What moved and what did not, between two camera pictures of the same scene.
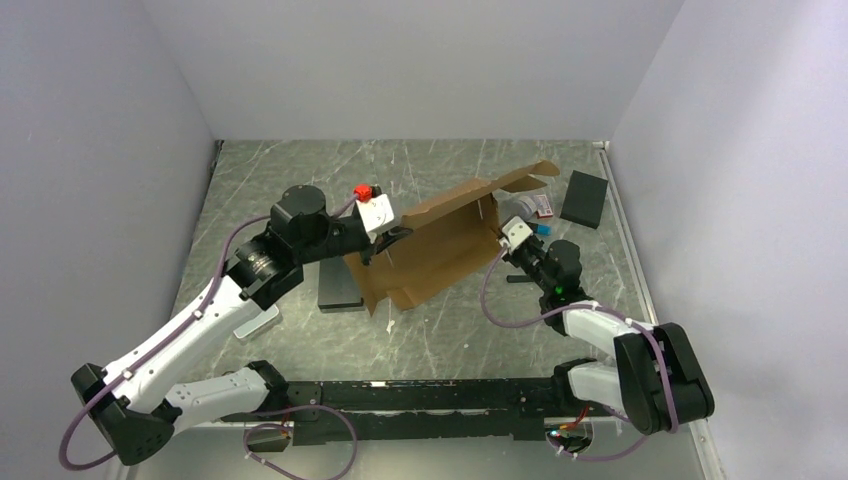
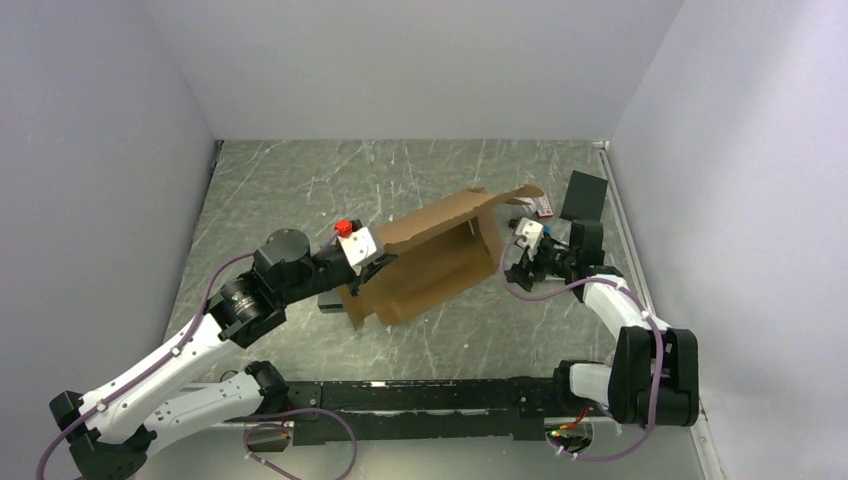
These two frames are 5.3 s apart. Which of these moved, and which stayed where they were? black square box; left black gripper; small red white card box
Moved: left black gripper
Stayed: black square box; small red white card box
